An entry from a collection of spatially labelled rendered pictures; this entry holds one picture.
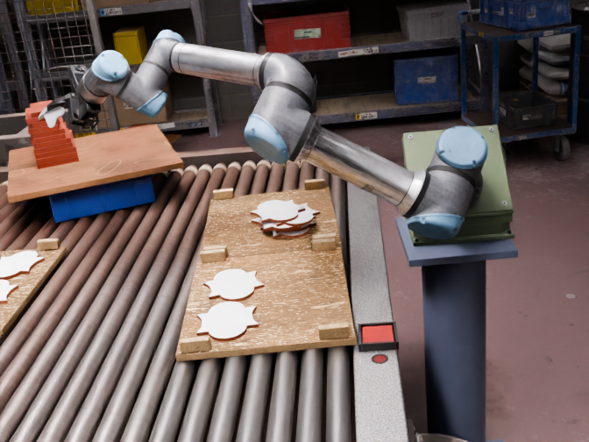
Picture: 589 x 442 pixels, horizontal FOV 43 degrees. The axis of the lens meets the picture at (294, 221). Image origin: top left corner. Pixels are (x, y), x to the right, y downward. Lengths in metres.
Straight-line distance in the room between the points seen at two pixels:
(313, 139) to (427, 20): 4.30
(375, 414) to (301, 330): 0.28
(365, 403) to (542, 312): 2.12
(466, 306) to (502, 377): 0.97
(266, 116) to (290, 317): 0.44
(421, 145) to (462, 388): 0.68
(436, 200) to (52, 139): 1.23
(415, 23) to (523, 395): 3.62
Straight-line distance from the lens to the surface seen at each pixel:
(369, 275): 1.71
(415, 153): 1.98
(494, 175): 1.98
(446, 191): 1.70
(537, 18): 4.84
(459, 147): 1.74
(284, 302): 1.58
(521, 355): 3.08
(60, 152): 2.40
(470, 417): 2.22
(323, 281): 1.65
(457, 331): 2.05
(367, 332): 1.47
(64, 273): 1.96
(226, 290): 1.65
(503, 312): 3.35
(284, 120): 1.63
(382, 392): 1.34
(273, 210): 1.92
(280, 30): 5.80
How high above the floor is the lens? 1.71
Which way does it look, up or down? 23 degrees down
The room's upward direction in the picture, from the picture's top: 6 degrees counter-clockwise
